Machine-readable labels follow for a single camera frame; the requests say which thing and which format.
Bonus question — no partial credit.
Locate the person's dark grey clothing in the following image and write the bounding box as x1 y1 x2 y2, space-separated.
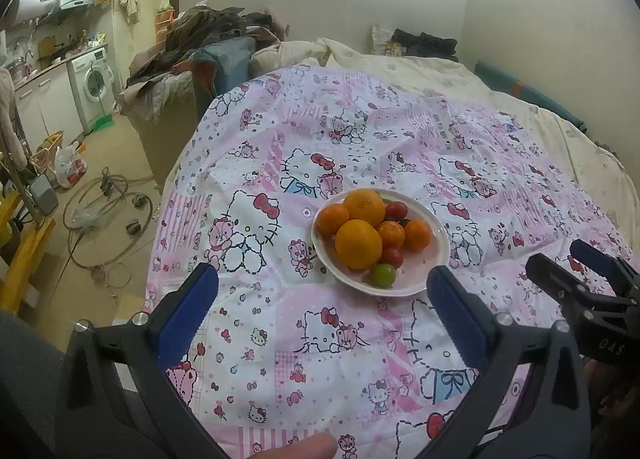
0 310 126 459

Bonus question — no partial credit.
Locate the pink cartoon printed blanket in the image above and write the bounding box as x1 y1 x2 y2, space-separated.
142 64 626 459

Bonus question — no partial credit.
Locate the brown sofa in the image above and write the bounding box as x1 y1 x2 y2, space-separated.
117 36 257 192

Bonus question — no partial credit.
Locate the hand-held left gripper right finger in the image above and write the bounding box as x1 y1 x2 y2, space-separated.
415 265 593 459

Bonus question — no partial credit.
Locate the white washing machine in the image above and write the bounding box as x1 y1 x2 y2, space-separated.
66 46 121 134

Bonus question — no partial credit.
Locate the dark clothes pile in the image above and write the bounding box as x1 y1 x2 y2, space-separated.
390 29 460 62

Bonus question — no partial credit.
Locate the yellow wooden stool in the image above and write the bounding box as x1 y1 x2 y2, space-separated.
0 189 57 316

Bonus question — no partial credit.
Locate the teal cushion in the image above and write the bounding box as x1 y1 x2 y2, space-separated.
474 59 592 132

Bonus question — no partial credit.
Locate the cream duvet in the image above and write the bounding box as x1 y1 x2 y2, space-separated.
250 38 632 190

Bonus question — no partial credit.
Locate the grey box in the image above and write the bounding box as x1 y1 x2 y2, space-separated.
30 174 58 216

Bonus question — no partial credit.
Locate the large orange with dark mark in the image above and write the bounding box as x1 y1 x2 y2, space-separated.
343 189 387 227

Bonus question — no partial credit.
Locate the range hood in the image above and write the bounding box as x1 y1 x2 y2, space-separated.
50 0 98 14

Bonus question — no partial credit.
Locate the woven basket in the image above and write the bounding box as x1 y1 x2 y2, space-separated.
31 131 65 174

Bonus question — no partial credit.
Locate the white and red plastic bag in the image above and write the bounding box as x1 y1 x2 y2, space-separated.
54 141 88 190

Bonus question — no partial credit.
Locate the person's left hand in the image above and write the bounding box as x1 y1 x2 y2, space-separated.
249 431 339 459

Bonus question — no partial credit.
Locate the coiled beige hose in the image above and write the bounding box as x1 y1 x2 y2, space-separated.
62 166 157 290

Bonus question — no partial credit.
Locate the small mandarin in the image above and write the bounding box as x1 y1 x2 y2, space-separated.
404 219 432 252
316 204 351 239
377 221 406 249

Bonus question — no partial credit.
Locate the white and pink plate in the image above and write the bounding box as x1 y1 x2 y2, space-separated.
311 189 451 298

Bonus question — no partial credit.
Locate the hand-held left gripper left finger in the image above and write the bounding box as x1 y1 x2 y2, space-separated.
55 263 236 459

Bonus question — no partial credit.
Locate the pile of clothes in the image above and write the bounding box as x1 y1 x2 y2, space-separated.
125 6 292 90

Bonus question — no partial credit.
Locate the white kitchen cabinet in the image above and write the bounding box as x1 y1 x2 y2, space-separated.
12 63 85 152

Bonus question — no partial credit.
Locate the printed bag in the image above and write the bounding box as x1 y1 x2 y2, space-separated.
371 24 401 57

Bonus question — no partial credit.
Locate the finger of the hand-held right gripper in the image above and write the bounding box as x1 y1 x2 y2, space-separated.
569 239 640 298
525 253 592 311

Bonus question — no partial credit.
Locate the green grape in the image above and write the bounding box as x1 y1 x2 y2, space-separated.
370 263 397 288

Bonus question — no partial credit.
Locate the clear plastic wrap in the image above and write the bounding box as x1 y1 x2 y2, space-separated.
65 204 103 231

